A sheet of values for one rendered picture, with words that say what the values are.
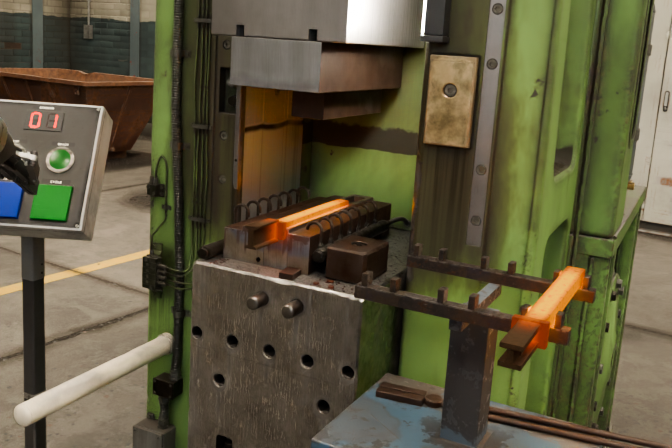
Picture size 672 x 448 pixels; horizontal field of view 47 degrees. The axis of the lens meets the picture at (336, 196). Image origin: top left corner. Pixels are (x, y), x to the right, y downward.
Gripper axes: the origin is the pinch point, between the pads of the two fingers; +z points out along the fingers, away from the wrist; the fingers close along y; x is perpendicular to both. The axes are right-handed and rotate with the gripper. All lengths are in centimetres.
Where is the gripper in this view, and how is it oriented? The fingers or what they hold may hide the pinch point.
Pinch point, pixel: (27, 181)
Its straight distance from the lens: 155.5
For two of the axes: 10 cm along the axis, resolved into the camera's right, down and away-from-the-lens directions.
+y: 10.0, 0.7, -0.1
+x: 0.7, -9.4, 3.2
